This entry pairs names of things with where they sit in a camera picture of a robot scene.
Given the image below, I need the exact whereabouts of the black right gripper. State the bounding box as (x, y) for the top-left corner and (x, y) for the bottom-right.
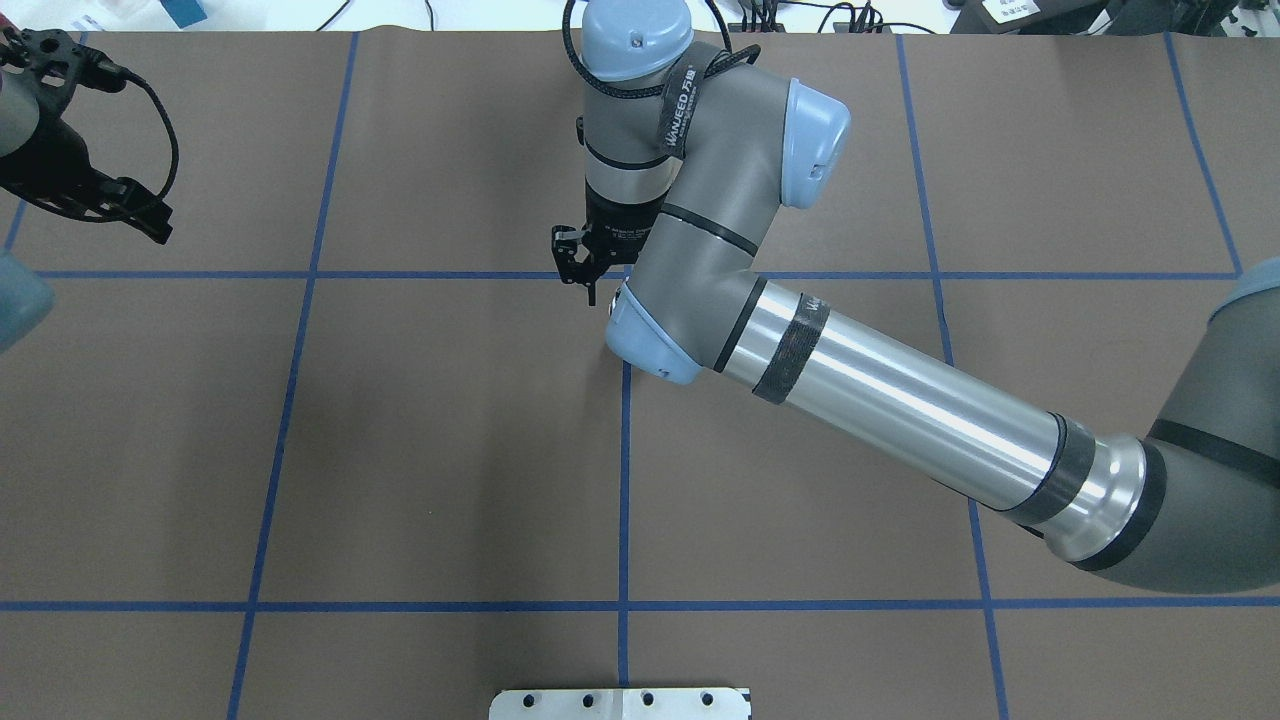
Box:
(550, 190), (666, 307)

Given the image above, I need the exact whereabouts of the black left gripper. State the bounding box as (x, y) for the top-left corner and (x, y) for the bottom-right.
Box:
(3, 95), (173, 245)

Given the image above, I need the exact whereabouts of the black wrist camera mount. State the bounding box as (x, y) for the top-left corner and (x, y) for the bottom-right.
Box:
(3, 26), (131, 117)

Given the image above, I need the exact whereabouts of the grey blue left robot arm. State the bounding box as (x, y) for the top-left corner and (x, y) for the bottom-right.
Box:
(3, 70), (179, 245)

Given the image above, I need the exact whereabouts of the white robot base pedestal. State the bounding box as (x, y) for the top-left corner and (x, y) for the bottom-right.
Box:
(488, 687), (753, 719)

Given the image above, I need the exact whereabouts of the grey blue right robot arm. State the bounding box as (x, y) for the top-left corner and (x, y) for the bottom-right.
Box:
(553, 1), (1279, 594)

